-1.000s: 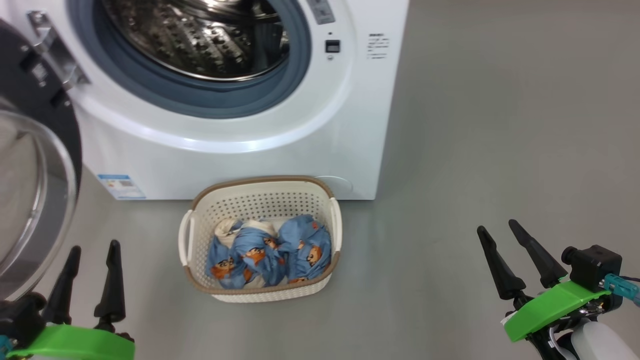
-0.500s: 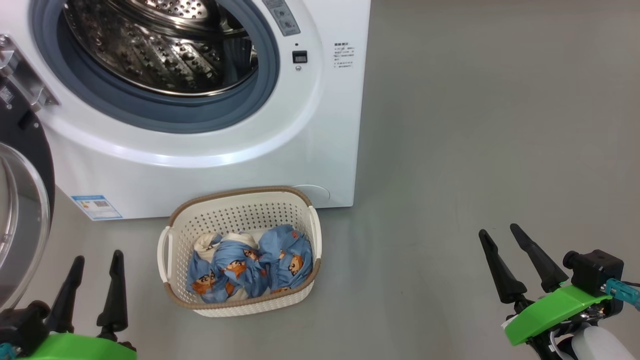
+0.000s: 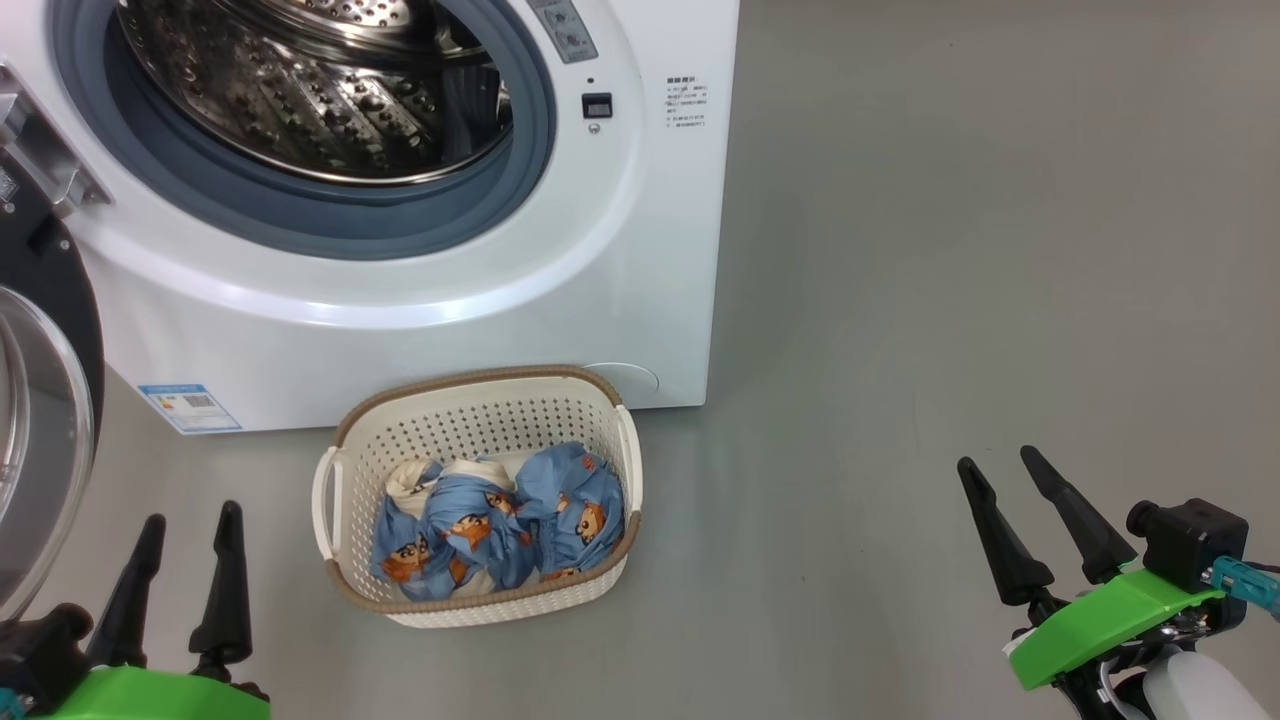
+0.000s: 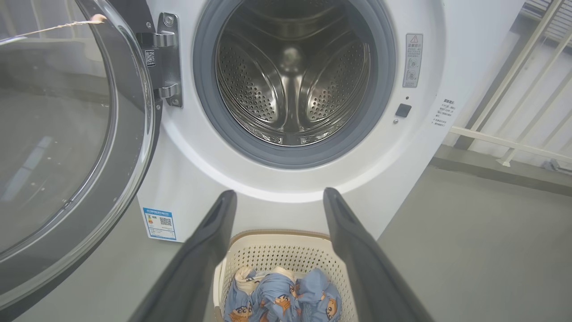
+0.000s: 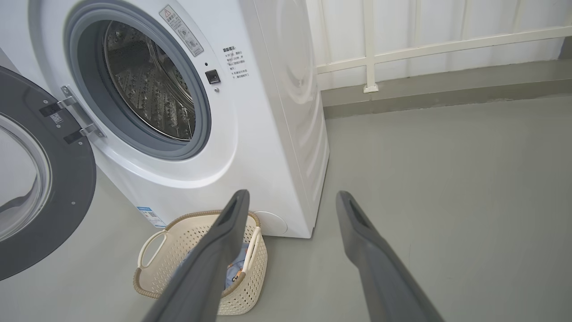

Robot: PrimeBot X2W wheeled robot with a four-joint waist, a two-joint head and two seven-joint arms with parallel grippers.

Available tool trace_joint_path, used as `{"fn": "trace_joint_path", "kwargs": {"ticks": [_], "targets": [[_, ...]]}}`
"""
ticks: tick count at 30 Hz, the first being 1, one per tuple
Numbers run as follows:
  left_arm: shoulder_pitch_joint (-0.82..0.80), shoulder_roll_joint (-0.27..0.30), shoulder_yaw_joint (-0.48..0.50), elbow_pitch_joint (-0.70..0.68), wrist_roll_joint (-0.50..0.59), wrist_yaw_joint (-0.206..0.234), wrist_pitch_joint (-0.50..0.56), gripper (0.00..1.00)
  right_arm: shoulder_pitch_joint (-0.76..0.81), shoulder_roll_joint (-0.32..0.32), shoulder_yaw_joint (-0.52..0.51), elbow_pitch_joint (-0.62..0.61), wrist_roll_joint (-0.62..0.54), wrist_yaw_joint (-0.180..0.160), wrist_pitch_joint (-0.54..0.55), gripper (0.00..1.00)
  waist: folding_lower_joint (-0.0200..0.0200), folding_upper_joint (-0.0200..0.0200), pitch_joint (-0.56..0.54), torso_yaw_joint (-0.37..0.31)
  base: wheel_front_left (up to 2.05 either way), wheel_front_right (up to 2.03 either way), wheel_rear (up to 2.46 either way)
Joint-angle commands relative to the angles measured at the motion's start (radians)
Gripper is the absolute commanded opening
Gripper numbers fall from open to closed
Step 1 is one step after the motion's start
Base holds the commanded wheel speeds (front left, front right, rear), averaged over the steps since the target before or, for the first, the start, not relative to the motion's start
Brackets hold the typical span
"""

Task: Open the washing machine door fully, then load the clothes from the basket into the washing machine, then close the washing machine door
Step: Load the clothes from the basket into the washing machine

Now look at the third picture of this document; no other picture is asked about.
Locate teal cable connector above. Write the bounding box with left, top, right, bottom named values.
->
left=1203, top=557, right=1280, bottom=623

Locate white front-load washing machine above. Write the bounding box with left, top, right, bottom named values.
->
left=0, top=0, right=741, bottom=436

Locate black text warning sticker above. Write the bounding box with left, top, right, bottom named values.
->
left=665, top=75, right=709, bottom=129

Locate round drain filter cover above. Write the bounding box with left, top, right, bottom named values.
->
left=583, top=362, right=661, bottom=396

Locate stainless steel washing machine drum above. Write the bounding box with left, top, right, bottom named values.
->
left=115, top=0, right=516, bottom=186

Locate blue cartoon print garment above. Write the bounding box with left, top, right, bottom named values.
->
left=515, top=442, right=626, bottom=581
left=370, top=458, right=531, bottom=601

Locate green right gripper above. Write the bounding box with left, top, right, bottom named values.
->
left=957, top=446, right=1226, bottom=720

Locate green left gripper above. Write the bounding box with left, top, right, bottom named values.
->
left=35, top=501, right=271, bottom=720

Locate cream perforated plastic laundry basket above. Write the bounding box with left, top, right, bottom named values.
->
left=312, top=365, right=643, bottom=629

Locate blue energy label sticker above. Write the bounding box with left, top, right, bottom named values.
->
left=138, top=384, right=243, bottom=435

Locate black round glass washer door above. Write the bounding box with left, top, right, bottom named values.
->
left=0, top=170, right=106, bottom=626

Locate metal door hinge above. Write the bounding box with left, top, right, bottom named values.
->
left=0, top=65, right=111, bottom=216

